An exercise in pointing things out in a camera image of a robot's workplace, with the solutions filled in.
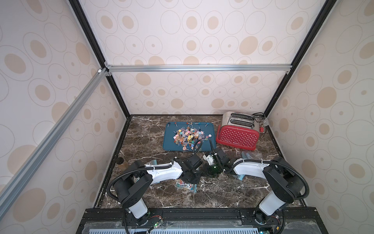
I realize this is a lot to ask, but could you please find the brown spice jar black cap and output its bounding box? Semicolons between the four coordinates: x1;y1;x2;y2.
116;157;129;172

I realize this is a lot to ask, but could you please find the toaster black power cable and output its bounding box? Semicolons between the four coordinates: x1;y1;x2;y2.
252;112;269;135

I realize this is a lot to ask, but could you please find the horizontal aluminium frame bar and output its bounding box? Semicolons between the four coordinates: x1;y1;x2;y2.
107;64;292;72

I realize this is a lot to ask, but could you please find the poured candy pile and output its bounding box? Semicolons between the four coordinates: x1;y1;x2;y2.
168;122;212;152

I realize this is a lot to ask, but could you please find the candy ziploc bag front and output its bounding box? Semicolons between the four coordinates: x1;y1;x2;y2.
175;179;197;194

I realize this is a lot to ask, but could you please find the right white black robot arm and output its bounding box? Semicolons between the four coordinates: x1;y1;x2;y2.
203;148;310;223

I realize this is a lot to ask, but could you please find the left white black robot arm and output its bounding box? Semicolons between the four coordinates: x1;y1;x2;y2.
106;155;203;219

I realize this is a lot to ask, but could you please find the left slanted aluminium frame bar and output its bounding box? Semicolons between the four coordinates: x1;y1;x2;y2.
1;68;109;219

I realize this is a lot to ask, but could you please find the teal plastic tray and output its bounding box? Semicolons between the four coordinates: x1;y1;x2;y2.
162;122;216;152

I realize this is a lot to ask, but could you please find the red silver toaster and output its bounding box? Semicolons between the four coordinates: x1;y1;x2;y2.
216;112;260;151

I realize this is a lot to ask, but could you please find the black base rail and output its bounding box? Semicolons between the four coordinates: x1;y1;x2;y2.
77;207;328;234

